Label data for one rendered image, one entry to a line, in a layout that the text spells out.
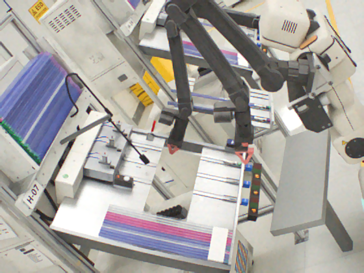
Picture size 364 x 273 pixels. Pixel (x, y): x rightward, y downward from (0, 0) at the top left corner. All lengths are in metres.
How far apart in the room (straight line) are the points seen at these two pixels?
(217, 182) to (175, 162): 1.33
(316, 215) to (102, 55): 1.74
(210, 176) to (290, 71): 0.78
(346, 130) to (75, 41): 1.85
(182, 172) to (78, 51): 1.15
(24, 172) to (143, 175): 0.55
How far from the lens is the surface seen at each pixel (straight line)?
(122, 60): 3.02
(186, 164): 3.41
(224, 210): 2.01
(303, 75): 1.53
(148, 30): 3.09
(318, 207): 1.97
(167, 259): 1.81
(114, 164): 2.04
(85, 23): 2.97
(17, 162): 1.83
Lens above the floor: 1.92
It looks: 26 degrees down
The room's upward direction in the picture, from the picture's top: 39 degrees counter-clockwise
